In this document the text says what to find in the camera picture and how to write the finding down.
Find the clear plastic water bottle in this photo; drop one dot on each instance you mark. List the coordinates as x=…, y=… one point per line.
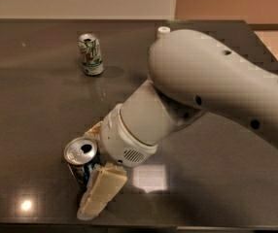
x=163, y=31

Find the Red Bull can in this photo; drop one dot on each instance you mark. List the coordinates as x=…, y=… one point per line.
x=81, y=154

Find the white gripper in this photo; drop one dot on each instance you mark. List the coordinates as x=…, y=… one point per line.
x=118, y=141

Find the green white soda can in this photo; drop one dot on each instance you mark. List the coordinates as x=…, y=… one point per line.
x=91, y=54

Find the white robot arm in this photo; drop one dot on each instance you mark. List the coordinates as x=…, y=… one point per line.
x=189, y=73

